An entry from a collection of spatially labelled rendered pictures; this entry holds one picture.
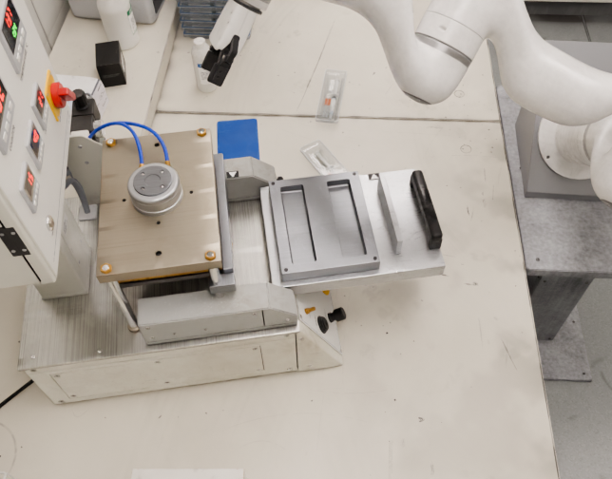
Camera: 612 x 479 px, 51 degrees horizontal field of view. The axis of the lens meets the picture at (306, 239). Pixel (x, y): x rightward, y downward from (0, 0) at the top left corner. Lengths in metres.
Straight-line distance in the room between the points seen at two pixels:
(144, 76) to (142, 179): 0.75
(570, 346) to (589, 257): 0.78
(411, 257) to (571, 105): 0.35
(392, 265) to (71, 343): 0.55
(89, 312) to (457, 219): 0.79
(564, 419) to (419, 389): 0.95
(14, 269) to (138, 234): 0.19
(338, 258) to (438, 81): 0.32
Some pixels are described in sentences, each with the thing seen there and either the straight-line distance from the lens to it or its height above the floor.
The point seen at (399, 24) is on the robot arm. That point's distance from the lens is 1.00.
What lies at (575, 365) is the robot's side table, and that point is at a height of 0.01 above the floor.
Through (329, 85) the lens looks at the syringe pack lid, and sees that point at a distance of 1.69.
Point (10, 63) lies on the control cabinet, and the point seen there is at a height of 1.37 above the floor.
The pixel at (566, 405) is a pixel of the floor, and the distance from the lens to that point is 2.16.
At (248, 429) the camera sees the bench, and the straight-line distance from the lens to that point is 1.21.
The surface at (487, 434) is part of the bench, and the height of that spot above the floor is 0.75.
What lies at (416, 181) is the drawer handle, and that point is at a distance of 1.17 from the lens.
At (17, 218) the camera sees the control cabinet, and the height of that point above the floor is 1.29.
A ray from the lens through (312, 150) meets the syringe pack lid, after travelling 1.53.
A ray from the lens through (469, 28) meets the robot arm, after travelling 1.03.
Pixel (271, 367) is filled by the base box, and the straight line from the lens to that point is 1.20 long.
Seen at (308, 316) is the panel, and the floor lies 0.89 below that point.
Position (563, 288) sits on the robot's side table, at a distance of 1.93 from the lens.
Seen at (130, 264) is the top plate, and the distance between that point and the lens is 0.97.
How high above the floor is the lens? 1.89
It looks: 55 degrees down
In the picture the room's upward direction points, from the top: 1 degrees counter-clockwise
